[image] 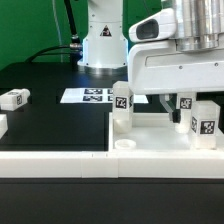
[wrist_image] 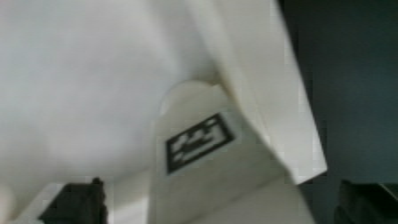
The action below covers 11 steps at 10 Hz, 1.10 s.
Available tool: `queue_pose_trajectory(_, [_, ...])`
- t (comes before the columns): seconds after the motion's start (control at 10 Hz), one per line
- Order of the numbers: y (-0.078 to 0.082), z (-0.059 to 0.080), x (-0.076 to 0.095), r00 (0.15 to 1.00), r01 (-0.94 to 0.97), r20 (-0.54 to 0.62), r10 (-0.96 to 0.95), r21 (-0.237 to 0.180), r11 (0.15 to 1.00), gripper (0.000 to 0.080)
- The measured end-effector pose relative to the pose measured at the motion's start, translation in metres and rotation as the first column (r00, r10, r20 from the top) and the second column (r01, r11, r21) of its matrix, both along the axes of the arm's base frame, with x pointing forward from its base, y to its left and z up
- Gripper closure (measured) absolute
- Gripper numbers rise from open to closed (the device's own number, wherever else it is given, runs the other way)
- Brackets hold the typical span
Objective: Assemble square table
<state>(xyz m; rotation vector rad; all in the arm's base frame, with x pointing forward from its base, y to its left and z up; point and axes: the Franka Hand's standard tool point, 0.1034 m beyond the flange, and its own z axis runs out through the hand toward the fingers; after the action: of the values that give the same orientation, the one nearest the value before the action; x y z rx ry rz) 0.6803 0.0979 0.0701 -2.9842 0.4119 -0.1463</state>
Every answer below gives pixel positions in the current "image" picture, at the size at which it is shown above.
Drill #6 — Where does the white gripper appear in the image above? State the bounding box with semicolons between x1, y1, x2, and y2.
128;40;224;122

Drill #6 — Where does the white square table top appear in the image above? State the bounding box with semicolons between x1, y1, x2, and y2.
108;113;224;152

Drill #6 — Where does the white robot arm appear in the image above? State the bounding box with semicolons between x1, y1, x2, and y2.
78;0;224;95

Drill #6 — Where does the white marker sheet with tags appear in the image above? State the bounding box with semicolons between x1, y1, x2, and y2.
59;87;150;105

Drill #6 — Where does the white fence obstacle frame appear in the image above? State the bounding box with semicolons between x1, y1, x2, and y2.
0;151;224;179

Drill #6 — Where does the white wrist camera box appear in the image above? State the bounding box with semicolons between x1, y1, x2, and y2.
129;8;177;43

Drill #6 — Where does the black cable with connector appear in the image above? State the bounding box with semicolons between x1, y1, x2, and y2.
25;0;84;64

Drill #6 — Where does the thin grey cable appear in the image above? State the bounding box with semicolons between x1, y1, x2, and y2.
51;0;64;63

